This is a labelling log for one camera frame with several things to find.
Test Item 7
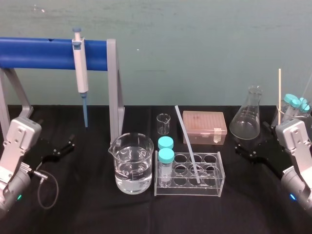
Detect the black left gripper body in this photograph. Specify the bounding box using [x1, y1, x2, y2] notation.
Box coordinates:
[28, 136, 62, 172]

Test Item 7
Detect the glass beaker holding tubes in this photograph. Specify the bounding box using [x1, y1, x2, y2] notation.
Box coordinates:
[276, 101, 312, 128]

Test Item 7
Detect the thin dark gripper cable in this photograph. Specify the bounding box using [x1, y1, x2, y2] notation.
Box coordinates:
[31, 170, 59, 210]

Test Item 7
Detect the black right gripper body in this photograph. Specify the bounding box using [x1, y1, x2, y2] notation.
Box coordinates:
[252, 139, 288, 178]

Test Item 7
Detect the clear acrylic tube rack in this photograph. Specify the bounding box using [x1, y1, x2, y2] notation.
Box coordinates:
[154, 151, 226, 198]

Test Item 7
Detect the pink pipette tip box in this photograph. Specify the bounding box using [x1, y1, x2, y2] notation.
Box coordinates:
[182, 110, 228, 145]

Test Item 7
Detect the thin wooden stick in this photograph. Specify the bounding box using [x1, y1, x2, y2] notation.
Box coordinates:
[277, 68, 283, 125]

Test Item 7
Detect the blue and grey pipette stand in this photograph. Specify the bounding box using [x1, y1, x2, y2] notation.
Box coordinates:
[0, 36, 125, 147]

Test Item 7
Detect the small empty glass beaker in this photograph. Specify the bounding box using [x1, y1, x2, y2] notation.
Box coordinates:
[156, 113, 171, 135]

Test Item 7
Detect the translucent white stirring rod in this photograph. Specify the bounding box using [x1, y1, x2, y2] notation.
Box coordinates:
[174, 105, 202, 186]

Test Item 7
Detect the black table cloth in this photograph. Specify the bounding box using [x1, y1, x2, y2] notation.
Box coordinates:
[0, 104, 312, 234]

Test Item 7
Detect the beige tape strip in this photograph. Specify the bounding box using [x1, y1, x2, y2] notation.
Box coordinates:
[212, 127, 223, 143]

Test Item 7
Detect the clear glass conical flask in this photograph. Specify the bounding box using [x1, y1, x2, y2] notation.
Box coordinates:
[229, 85, 264, 141]

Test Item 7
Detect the large glass beaker with water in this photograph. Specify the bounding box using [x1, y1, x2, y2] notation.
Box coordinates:
[108, 132, 155, 195]

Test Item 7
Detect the white and blue pipette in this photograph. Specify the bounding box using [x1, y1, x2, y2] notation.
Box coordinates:
[71, 26, 90, 129]

